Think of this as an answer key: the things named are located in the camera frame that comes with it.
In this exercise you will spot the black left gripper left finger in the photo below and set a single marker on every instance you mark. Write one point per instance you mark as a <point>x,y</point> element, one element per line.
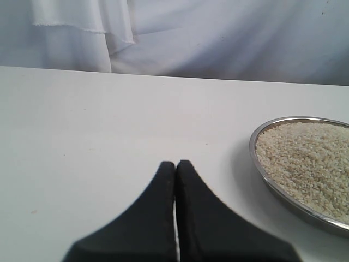
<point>143,232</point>

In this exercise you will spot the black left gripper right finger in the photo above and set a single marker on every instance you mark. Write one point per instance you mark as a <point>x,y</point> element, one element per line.
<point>210,231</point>

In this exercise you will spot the round steel rice tray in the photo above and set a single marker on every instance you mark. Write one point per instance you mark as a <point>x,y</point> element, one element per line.
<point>304,163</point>

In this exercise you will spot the white backdrop curtain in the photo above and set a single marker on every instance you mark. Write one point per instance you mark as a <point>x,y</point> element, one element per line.
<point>281,41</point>

